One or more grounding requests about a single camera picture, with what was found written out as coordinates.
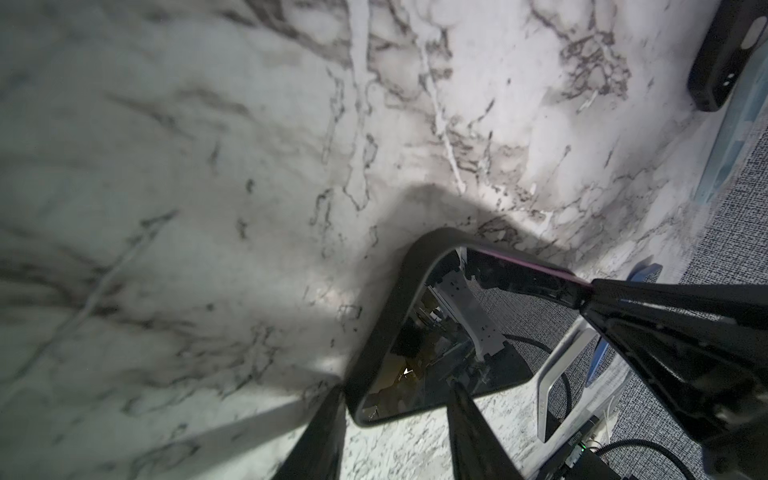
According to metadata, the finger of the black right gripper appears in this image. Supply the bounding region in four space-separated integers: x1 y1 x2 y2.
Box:
581 280 767 444

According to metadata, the purple phone black screen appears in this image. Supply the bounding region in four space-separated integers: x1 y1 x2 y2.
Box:
348 247 588 426

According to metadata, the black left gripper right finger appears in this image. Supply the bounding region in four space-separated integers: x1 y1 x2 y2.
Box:
447 382 523 480

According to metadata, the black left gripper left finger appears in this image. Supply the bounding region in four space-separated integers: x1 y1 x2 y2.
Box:
273 386 347 480

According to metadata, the black phone case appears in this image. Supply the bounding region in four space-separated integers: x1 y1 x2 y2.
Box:
345 228 592 427
687 0 767 112

